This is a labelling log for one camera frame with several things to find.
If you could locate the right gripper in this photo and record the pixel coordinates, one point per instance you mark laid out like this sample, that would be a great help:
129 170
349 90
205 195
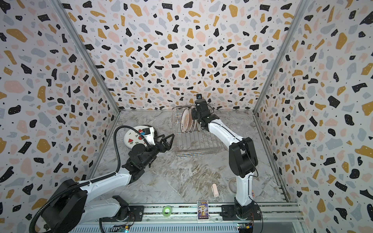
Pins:
194 111

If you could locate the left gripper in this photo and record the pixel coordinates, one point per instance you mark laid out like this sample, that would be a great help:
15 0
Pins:
165 147

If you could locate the fruit patterned white plate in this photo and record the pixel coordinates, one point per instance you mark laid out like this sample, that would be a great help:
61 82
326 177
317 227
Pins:
131 138

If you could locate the dark rimmed cream plate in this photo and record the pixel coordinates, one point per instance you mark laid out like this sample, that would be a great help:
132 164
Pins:
156 132

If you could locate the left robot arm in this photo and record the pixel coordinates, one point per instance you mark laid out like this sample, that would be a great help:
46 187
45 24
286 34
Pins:
74 202

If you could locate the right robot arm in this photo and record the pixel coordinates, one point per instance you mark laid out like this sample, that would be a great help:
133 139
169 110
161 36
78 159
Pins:
242 155

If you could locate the green tape roll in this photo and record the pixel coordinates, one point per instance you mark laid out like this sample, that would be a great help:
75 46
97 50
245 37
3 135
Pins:
167 211

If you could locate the pink eraser block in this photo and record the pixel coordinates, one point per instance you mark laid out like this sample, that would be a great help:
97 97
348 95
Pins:
215 190

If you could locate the colourful card pack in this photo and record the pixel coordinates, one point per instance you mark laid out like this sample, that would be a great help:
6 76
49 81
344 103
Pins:
202 210

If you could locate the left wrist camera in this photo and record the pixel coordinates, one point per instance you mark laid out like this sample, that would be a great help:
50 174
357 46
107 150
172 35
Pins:
149 134

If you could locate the wire dish rack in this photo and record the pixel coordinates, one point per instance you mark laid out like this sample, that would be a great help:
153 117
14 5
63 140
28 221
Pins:
194 142

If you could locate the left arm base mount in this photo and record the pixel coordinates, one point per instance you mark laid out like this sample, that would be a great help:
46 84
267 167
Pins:
130 214

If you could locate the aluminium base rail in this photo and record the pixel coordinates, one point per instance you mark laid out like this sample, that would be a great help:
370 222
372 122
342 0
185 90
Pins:
276 218

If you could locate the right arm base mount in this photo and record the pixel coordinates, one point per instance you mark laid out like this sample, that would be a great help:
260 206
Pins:
237 212

